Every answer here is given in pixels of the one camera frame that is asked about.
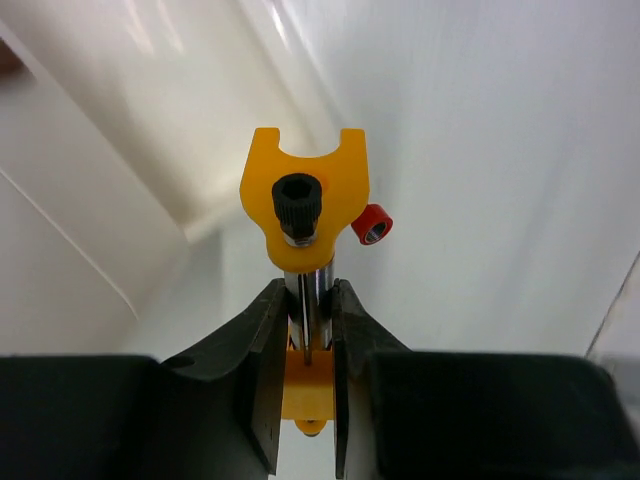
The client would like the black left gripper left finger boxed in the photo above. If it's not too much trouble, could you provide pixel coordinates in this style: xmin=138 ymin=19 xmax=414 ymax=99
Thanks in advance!
xmin=1 ymin=279 xmax=287 ymax=479

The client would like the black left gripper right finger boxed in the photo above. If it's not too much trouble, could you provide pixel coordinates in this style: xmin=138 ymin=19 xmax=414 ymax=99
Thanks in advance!
xmin=331 ymin=280 xmax=639 ymax=479

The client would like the white drawer cabinet box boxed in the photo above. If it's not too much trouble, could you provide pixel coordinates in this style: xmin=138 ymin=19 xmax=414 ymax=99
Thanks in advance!
xmin=1 ymin=28 xmax=189 ymax=357

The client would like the yellow clamp tool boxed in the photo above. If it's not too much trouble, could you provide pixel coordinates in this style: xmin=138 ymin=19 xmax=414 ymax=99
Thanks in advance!
xmin=240 ymin=127 xmax=393 ymax=437

